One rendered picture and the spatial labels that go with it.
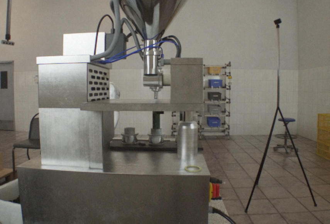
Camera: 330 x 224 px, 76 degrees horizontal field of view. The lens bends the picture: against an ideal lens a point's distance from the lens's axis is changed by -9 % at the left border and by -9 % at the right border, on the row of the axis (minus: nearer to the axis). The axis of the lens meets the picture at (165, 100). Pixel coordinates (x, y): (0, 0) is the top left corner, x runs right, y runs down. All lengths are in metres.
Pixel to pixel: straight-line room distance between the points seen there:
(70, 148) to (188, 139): 0.37
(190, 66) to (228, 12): 6.28
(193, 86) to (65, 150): 0.43
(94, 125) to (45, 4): 7.28
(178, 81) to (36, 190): 0.54
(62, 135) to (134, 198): 0.29
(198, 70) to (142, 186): 0.35
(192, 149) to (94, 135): 0.32
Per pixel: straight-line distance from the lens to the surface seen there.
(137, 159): 0.80
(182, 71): 0.59
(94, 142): 0.71
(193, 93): 0.59
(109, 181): 0.70
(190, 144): 0.78
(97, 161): 0.72
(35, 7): 8.03
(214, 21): 6.71
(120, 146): 0.93
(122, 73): 6.54
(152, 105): 0.60
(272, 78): 6.89
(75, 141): 0.74
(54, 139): 0.77
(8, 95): 8.24
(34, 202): 0.83
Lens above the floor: 1.26
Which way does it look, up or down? 3 degrees down
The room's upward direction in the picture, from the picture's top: straight up
